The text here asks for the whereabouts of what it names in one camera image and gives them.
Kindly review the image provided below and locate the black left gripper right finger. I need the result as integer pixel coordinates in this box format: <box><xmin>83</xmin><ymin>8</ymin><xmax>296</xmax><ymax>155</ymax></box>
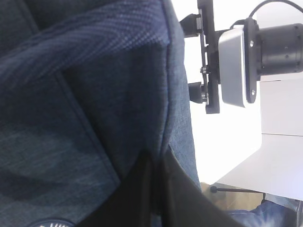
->
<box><xmin>160</xmin><ymin>149</ymin><xmax>241</xmax><ymax>227</ymax></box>

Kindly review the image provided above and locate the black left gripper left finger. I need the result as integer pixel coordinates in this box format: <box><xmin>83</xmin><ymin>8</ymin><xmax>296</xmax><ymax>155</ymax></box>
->
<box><xmin>76</xmin><ymin>151</ymin><xmax>153</xmax><ymax>227</ymax></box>

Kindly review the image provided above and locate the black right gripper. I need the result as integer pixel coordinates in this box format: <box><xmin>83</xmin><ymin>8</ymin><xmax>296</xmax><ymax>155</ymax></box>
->
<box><xmin>180</xmin><ymin>0</ymin><xmax>220</xmax><ymax>114</ymax></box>

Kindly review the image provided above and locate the navy blue lunch bag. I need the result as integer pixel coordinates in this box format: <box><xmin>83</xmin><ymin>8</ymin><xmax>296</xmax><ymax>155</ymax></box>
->
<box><xmin>0</xmin><ymin>0</ymin><xmax>199</xmax><ymax>227</ymax></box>

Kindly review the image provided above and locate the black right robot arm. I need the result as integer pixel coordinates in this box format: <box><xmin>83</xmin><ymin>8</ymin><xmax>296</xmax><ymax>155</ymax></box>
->
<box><xmin>180</xmin><ymin>0</ymin><xmax>303</xmax><ymax>114</ymax></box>

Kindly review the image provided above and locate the blue jeans person leg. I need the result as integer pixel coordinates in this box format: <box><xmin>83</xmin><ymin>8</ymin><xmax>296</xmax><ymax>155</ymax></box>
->
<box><xmin>227</xmin><ymin>194</ymin><xmax>303</xmax><ymax>227</ymax></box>

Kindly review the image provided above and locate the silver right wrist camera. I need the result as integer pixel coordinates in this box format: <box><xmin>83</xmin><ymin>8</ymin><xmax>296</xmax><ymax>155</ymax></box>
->
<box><xmin>218</xmin><ymin>17</ymin><xmax>259</xmax><ymax>108</ymax></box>

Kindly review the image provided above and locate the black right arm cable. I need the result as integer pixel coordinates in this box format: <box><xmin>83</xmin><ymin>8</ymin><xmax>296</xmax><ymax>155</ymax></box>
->
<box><xmin>247</xmin><ymin>0</ymin><xmax>303</xmax><ymax>19</ymax></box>

